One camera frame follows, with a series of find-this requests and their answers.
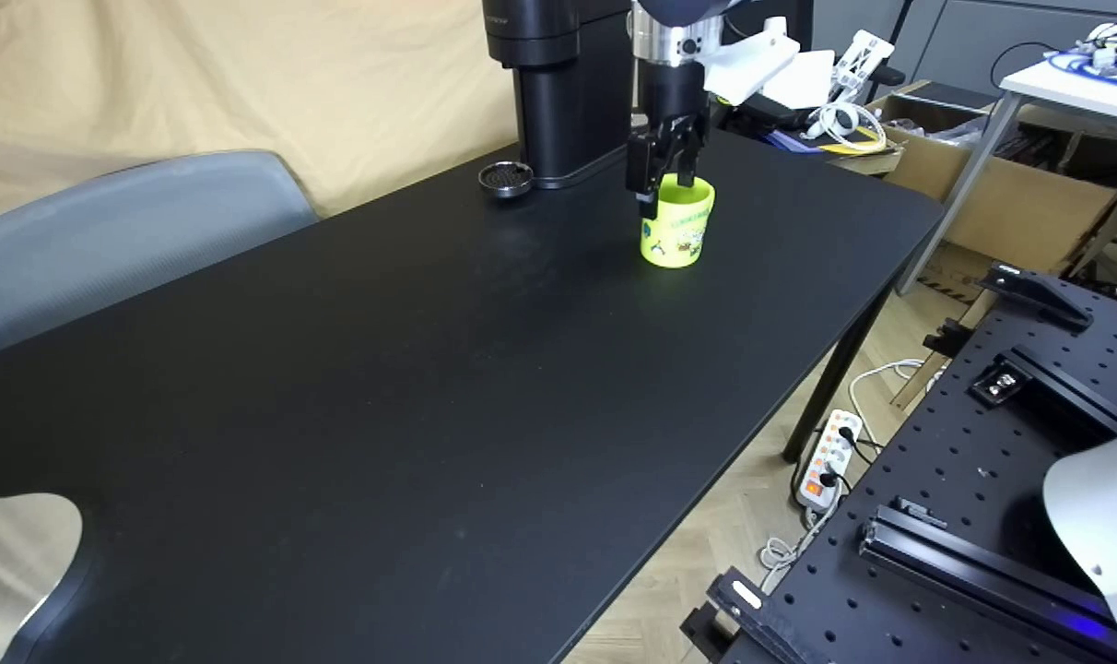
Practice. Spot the beige cloth backdrop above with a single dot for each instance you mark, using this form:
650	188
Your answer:
212	76

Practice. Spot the brown cardboard box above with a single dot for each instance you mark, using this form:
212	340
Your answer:
1021	203

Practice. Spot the white rounded robot base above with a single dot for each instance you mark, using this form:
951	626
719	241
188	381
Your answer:
1112	519

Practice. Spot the black clamp bracket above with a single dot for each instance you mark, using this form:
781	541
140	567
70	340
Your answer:
1039	296

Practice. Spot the clear plastic piece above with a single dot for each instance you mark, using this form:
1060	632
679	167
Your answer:
16	553

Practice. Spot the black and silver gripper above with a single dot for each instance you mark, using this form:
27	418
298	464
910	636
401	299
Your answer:
677	80

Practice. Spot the black coffee machine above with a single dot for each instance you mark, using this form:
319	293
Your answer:
569	87

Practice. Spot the white power strip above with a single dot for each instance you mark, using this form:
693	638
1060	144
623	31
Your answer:
831	459

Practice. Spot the black aluminium rail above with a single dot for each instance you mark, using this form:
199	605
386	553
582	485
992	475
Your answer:
976	571

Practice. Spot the small black sensor module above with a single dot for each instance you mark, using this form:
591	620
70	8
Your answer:
1002	386

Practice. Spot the black perforated breadboard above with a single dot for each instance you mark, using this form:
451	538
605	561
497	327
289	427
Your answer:
950	466

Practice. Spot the lime green mug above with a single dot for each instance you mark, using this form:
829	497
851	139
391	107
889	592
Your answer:
679	229

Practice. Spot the black table leg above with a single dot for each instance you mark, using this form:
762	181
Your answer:
836	375

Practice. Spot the white plastic bottle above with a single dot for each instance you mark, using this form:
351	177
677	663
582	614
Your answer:
774	31

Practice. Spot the white side table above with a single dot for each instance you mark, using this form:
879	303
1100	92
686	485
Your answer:
1073	92

